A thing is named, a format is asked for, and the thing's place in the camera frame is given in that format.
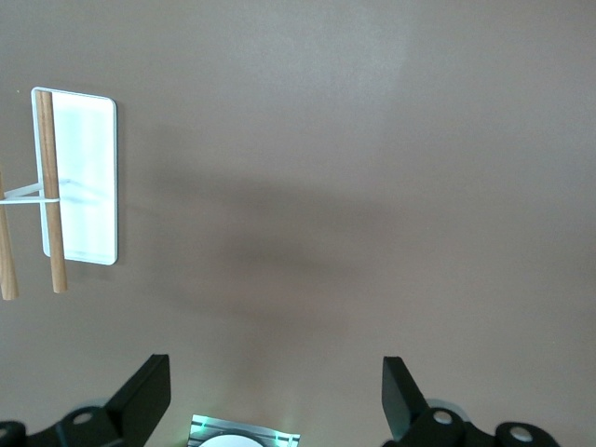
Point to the white rack with wooden bars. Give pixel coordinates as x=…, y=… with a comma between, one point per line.
x=86, y=181

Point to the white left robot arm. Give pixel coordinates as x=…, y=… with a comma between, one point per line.
x=230, y=442

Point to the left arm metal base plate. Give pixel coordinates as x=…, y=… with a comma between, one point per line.
x=209, y=424

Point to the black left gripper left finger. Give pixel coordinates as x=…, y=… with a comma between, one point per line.
x=125, y=410

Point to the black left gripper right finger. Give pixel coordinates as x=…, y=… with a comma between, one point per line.
x=405, y=410

